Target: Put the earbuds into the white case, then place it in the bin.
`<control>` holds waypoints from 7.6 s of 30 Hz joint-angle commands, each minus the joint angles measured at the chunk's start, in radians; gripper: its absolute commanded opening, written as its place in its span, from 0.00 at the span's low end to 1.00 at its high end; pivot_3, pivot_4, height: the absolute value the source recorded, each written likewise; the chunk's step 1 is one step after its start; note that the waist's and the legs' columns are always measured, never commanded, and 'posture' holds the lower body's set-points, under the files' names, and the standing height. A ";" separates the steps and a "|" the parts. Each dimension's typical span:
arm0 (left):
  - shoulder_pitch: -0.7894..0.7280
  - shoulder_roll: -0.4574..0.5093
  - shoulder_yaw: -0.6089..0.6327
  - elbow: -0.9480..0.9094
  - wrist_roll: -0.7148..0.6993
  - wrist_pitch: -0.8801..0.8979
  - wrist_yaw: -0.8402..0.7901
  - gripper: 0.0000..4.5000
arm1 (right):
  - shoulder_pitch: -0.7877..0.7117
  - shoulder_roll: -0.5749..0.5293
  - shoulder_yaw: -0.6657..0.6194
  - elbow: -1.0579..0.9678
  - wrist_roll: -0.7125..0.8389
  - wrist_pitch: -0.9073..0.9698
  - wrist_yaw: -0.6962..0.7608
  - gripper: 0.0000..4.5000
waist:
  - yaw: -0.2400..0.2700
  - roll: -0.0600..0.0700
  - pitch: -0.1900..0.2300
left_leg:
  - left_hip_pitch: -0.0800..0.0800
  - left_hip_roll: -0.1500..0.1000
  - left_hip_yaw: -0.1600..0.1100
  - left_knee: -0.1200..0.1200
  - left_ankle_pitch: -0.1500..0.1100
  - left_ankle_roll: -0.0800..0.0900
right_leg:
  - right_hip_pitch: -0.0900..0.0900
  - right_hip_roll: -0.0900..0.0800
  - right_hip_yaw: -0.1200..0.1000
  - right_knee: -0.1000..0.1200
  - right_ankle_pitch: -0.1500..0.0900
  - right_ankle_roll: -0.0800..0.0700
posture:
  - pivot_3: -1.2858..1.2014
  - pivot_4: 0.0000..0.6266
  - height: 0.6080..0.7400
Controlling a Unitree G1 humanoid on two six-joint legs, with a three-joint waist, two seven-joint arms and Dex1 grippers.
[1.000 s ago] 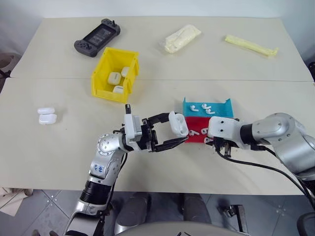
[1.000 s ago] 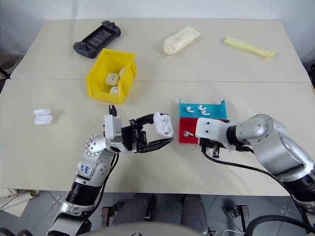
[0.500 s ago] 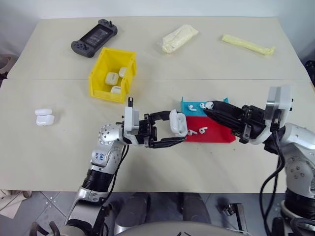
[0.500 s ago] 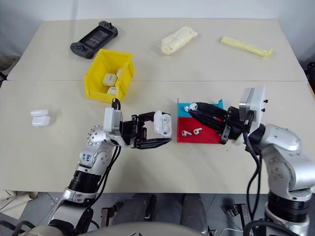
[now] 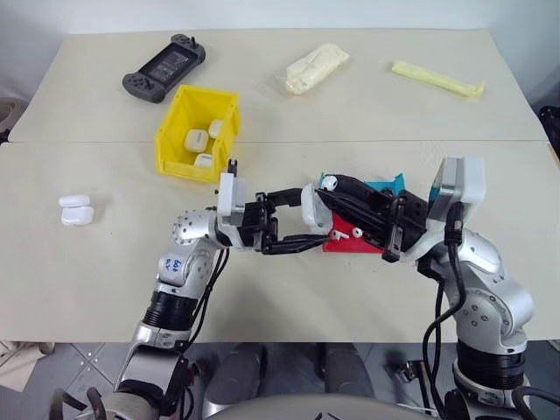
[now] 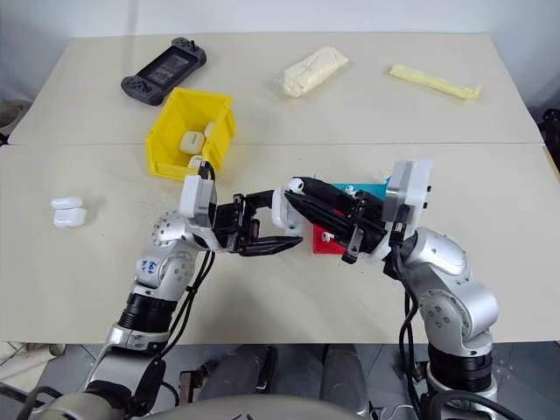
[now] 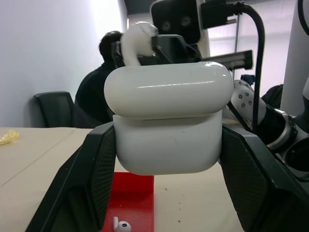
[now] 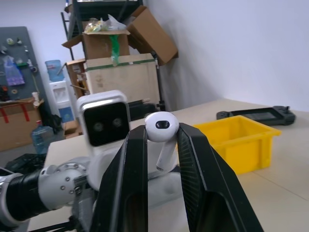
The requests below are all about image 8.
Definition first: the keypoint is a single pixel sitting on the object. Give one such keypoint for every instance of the grey pegboard with tools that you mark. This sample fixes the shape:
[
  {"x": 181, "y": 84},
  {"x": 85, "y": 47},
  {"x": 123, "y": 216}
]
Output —
[{"x": 19, "y": 60}]

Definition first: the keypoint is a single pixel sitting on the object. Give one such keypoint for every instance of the black handheld game console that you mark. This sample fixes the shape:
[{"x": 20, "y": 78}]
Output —
[{"x": 263, "y": 116}]

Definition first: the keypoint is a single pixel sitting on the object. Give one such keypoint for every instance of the black metal shelf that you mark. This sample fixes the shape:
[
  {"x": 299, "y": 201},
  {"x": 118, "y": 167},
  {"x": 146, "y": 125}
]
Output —
[{"x": 79, "y": 14}]

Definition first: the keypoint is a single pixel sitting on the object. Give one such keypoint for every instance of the green plastic strip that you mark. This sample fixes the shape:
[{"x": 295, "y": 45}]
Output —
[{"x": 115, "y": 50}]

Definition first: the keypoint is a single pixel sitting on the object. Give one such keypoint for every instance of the yellow plastic bin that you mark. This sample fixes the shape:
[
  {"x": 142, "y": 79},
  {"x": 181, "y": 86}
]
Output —
[{"x": 241, "y": 149}]

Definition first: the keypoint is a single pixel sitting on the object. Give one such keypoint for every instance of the large beige cardboard box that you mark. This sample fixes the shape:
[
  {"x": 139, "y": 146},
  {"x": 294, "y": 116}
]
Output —
[{"x": 120, "y": 79}]

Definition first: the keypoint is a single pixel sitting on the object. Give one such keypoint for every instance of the cardboard box with red tape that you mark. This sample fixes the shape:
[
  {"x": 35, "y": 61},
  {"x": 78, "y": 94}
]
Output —
[{"x": 17, "y": 125}]

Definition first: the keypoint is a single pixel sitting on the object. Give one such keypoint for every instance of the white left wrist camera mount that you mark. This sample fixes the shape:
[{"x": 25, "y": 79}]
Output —
[{"x": 103, "y": 120}]

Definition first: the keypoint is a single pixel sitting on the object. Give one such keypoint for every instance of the white earbud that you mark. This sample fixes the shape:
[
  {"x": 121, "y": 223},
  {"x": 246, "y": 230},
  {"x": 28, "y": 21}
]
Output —
[{"x": 162, "y": 125}]

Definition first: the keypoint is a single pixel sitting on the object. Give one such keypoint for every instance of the blue water jug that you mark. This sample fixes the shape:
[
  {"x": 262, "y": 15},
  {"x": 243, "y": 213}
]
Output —
[
  {"x": 41, "y": 140},
  {"x": 55, "y": 70}
]

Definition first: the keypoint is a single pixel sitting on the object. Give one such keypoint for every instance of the open brown cardboard box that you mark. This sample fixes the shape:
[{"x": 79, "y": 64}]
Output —
[{"x": 101, "y": 46}]

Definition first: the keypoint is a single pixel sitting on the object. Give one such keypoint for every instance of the white water dispenser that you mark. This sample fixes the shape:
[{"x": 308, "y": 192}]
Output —
[{"x": 60, "y": 101}]

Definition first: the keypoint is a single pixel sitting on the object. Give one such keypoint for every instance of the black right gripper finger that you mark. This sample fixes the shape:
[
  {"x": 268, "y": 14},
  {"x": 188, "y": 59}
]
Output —
[{"x": 207, "y": 183}]

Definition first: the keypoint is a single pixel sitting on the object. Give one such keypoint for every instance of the tilted brown cardboard box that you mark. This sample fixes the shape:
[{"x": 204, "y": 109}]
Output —
[{"x": 152, "y": 36}]

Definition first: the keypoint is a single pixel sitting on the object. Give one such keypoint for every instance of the clear plastic bag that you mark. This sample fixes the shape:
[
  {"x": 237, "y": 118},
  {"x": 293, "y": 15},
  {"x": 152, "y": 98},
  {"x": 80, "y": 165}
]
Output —
[{"x": 106, "y": 24}]

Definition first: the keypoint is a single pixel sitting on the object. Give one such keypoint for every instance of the black plastic crate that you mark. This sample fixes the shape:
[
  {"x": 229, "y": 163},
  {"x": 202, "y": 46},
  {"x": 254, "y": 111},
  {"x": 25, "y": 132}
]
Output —
[{"x": 26, "y": 163}]

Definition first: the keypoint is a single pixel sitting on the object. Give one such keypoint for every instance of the black metal stand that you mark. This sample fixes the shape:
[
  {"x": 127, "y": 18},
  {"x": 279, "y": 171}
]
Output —
[{"x": 159, "y": 87}]

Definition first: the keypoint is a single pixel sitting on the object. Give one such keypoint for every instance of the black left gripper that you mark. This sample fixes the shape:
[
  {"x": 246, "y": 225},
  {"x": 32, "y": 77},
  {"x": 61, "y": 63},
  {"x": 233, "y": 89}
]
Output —
[{"x": 84, "y": 212}]

